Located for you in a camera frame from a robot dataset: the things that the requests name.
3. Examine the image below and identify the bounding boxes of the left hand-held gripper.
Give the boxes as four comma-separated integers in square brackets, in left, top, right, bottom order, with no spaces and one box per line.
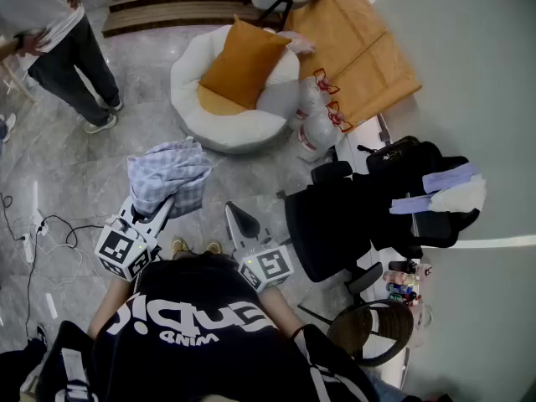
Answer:
[95,196,176,283]

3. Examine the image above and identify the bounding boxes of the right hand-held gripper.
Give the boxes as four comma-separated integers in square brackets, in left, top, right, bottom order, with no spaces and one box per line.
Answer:
[224,201,294,293]

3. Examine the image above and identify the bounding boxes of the blue checked cloth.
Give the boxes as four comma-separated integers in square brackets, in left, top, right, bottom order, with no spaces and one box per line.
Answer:
[126,137,214,220]

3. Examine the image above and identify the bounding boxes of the white round armchair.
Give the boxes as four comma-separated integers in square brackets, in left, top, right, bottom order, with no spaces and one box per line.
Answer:
[169,23,302,155]

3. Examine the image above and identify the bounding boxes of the person's left forearm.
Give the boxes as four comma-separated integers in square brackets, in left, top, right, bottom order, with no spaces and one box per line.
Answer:
[86,276,139,338]

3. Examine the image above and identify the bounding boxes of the person's right forearm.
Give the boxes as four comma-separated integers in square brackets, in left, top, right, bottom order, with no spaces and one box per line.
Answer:
[257,285,305,338]

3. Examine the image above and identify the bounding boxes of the black shoulder bag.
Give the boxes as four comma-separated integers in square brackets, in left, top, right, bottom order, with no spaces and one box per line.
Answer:
[357,135,441,175]

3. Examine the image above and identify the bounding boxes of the black office chair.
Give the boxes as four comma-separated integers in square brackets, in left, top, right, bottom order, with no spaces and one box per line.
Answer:
[276,160,424,324]

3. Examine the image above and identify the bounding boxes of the white power strip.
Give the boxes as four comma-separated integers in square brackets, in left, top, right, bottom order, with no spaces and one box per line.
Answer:
[20,232,35,266]
[32,209,49,237]

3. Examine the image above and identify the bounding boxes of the orange seat pad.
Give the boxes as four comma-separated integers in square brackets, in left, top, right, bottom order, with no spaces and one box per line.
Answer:
[195,85,249,116]

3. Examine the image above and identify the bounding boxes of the person's black printed t-shirt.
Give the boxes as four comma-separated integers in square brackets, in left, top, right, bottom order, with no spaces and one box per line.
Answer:
[35,253,382,402]

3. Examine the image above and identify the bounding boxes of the clear plastic water jug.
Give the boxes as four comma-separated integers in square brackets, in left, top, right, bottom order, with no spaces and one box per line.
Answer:
[296,68,341,121]

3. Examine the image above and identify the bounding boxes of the orange square cushion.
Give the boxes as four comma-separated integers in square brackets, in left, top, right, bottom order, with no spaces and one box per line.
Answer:
[197,14,293,111]

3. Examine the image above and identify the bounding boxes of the light wooden stool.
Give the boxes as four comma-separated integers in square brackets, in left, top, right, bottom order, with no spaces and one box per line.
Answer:
[0,35,38,105]

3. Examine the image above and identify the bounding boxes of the small brown cardboard sheet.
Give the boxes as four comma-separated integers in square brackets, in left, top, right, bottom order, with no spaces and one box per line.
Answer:
[332,31,423,132]

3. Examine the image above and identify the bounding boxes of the slatted wooden platform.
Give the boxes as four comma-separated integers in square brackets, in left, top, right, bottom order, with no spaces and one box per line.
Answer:
[101,0,286,39]

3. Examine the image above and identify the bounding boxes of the lilac folded garment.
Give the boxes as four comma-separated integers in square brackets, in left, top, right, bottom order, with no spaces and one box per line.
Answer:
[389,162,478,216]

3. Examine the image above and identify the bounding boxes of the white folded garment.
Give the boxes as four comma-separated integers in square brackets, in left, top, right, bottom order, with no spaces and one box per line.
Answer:
[429,174,487,214]

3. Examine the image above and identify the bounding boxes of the large brown cardboard sheet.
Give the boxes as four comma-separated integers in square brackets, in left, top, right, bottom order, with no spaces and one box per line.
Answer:
[283,0,389,94]

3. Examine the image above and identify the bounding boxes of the clear plastic bags red handles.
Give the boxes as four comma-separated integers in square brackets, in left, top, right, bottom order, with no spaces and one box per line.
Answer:
[296,101,355,158]

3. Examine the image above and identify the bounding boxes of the black cable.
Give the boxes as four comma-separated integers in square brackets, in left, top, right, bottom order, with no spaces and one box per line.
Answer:
[24,214,105,338]

